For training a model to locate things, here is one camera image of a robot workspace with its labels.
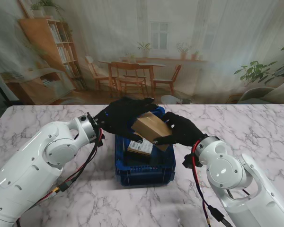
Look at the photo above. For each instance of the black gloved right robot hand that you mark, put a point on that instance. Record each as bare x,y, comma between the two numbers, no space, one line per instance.
184,132

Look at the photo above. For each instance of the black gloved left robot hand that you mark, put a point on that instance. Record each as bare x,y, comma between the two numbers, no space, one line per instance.
118,118

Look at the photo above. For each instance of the large labelled cardboard package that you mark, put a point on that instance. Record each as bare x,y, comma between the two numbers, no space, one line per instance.
149,125

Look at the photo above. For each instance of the small labelled cardboard package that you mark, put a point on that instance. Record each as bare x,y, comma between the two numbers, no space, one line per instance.
139,147

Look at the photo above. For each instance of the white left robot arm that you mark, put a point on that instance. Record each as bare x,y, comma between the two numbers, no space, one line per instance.
26,170

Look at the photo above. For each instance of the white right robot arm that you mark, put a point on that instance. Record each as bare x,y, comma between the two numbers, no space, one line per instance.
251,189

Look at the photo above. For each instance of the blue plastic turnover box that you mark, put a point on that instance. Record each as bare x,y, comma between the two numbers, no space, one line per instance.
144,175

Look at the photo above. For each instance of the printed room scene backdrop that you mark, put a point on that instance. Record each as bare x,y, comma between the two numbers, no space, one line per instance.
142,35

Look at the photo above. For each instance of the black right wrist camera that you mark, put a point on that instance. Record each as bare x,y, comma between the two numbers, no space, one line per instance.
188,162

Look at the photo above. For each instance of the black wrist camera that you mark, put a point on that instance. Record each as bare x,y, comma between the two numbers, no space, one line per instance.
188,162
100,142

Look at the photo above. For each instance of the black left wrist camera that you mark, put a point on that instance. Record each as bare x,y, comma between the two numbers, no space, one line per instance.
100,142

